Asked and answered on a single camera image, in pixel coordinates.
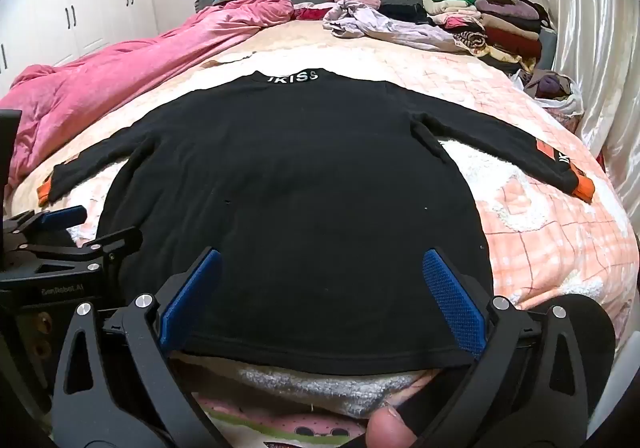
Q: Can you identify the orange and white fluffy blanket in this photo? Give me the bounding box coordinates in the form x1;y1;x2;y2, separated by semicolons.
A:
10;50;640;364

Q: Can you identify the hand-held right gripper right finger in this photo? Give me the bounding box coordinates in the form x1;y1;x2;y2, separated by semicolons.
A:
421;248;592;448

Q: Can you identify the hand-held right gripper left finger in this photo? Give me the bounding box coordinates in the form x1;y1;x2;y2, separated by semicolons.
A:
52;248;223;448

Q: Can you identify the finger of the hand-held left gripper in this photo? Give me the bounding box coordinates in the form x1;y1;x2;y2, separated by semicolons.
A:
2;206;88;251
10;226;144;279

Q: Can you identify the white satin curtain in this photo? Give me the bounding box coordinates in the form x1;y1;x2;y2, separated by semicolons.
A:
540;0;640;219

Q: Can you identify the pink quilt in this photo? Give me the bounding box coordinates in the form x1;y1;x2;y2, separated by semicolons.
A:
0;0;295;199

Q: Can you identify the crumpled lilac garment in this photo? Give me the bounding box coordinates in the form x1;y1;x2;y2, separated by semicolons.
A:
322;0;463;53

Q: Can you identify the black sweater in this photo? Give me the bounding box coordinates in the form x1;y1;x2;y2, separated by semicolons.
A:
37;69;596;376

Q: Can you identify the watermelon print cloth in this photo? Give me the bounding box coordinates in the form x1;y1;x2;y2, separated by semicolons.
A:
192;390;381;448

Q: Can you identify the plastic bag of clothes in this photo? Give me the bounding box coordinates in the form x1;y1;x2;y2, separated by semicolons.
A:
510;68;586;121

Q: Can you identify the grey fuzzy cloth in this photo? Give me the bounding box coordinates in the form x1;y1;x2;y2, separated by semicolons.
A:
235;363;436;419

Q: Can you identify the person's right hand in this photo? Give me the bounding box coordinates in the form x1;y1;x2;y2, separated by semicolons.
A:
366;405;418;448

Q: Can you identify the beige bedsheet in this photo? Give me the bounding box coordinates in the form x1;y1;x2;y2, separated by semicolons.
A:
7;2;506;219

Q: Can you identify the dark red garment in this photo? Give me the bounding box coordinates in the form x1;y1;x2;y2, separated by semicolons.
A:
292;2;333;22

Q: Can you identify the pile of folded clothes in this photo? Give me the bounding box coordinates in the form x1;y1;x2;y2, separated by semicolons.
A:
385;0;558;73

